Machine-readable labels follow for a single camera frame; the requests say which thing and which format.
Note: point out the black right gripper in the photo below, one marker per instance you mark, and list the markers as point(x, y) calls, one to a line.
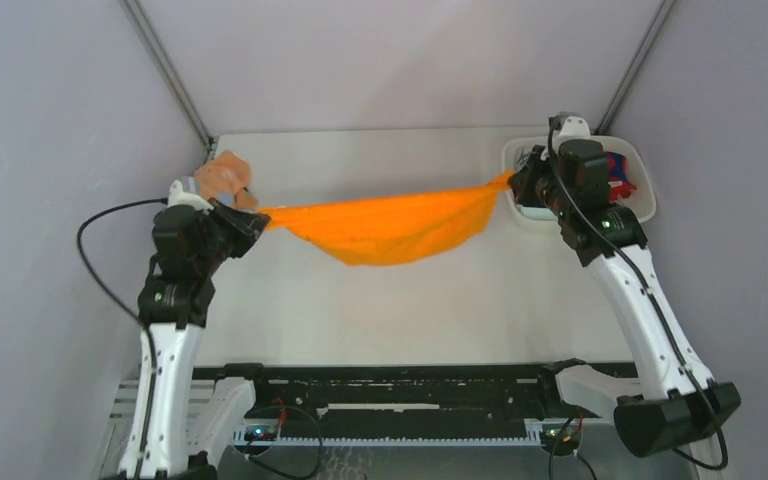
point(539, 160)

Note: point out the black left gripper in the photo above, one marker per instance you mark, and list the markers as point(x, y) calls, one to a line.
point(248, 226)

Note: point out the orange towel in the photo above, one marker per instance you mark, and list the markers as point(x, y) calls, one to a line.
point(393, 230)

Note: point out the light mint green towel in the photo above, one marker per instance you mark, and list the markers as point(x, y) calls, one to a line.
point(536, 213)

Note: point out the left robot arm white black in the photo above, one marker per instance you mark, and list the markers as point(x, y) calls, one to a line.
point(172, 315)

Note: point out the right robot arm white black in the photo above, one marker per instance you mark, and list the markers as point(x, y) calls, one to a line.
point(676, 400)

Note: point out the red blue rolled towel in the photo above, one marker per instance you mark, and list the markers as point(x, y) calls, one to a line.
point(620, 185)

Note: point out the white patterned rolled towel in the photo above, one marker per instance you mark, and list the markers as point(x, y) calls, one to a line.
point(522, 159)

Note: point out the peach patterned towel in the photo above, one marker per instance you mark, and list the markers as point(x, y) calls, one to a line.
point(226, 178)

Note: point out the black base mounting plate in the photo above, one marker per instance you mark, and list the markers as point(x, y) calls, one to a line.
point(485, 403)

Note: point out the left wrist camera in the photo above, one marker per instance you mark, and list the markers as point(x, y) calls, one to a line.
point(185, 191)

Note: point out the right corner aluminium post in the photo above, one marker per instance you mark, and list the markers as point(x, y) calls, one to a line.
point(646, 45)

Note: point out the corner aluminium post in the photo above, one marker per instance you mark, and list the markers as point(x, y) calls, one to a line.
point(646, 45)
point(157, 53)

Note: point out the left corner aluminium post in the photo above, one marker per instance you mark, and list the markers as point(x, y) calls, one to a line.
point(157, 53)

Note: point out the aluminium frame rail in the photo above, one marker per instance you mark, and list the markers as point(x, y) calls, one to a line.
point(201, 392)

